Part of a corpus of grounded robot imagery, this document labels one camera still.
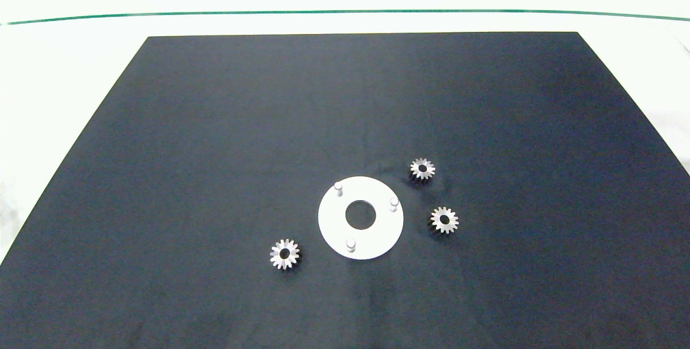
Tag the round white plate with pins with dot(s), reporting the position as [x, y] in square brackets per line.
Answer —
[378, 241]

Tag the dark mat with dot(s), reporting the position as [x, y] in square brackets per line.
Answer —
[215, 149]

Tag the small steel gear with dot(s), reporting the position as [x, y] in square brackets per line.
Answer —
[277, 256]
[437, 222]
[416, 170]

